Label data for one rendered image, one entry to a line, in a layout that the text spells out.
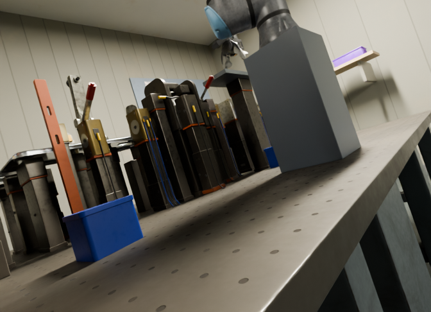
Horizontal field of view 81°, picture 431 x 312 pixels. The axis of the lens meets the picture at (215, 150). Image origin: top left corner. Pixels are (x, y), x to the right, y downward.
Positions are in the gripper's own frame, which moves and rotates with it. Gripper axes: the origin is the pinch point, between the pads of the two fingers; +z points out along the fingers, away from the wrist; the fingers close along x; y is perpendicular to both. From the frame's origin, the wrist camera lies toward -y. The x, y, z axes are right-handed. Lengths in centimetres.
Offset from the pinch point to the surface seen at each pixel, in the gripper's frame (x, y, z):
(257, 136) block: -3.3, -4.0, 35.5
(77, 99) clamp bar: 5, -73, 7
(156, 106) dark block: 1, -48, 14
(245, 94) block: -2.9, -1.9, 14.8
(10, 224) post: 53, -98, 39
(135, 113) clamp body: 2, -56, 15
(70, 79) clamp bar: 4, -73, 1
